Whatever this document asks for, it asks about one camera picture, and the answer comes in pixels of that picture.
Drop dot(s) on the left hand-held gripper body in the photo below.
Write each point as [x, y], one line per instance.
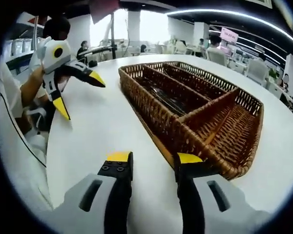
[52, 61]

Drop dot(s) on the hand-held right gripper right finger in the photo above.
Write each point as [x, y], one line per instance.
[222, 209]

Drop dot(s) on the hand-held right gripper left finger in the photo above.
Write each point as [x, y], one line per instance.
[88, 209]

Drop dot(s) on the brown wicker storage tray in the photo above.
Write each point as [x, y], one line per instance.
[234, 126]

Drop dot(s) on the white storage bins shelf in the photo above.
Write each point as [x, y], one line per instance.
[20, 47]

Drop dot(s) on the person's left hand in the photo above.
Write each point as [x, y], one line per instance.
[64, 82]

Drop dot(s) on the small black device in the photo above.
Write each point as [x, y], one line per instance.
[92, 64]

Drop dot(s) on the black screen stand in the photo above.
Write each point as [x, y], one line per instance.
[113, 36]

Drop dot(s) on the dark red hanging screen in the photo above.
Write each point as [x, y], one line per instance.
[102, 11]

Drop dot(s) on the brown wooden chopstick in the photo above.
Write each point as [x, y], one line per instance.
[167, 158]

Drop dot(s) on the white office chair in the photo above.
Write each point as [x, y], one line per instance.
[257, 70]

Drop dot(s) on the green potted plant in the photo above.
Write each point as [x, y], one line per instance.
[272, 73]

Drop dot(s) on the pink sign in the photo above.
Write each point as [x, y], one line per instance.
[229, 34]

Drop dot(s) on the ceiling light strip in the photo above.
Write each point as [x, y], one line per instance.
[234, 14]

